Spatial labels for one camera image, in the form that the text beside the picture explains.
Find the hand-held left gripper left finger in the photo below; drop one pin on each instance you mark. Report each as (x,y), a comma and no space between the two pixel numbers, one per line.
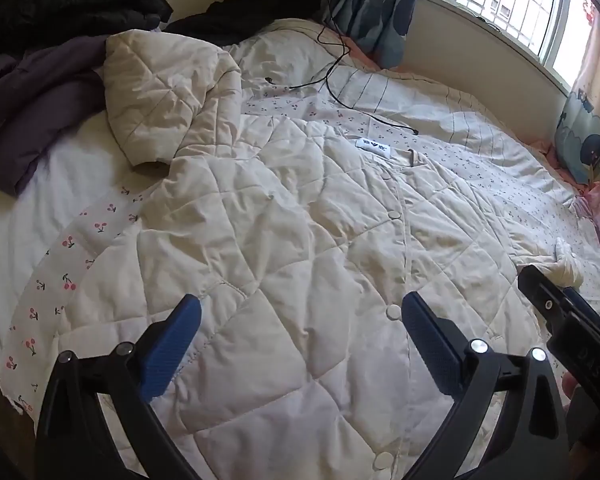
(172,345)

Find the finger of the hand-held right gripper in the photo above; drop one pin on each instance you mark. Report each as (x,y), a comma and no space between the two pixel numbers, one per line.
(542,290)

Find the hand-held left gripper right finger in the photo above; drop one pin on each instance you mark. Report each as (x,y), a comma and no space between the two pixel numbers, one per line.
(430,340)

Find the cream quilted comforter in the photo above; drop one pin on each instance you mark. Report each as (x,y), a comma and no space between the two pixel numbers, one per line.
(280,210)

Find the black and purple clothes pile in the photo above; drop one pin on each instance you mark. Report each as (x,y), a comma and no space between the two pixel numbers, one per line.
(70,5)

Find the person's right hand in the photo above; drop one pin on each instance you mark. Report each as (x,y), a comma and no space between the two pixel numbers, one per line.
(571,386)

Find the cherry-print duvet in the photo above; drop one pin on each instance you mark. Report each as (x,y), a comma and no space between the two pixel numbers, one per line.
(50,280)

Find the pink and blue printed curtain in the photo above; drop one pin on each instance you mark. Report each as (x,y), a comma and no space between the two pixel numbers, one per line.
(590,125)

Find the purple garment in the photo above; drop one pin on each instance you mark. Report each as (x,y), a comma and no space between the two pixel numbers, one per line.
(30,125)

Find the window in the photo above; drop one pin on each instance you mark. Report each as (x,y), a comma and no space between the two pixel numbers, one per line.
(505,0)

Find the black cloth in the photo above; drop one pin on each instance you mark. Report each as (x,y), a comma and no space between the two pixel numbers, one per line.
(260,10)

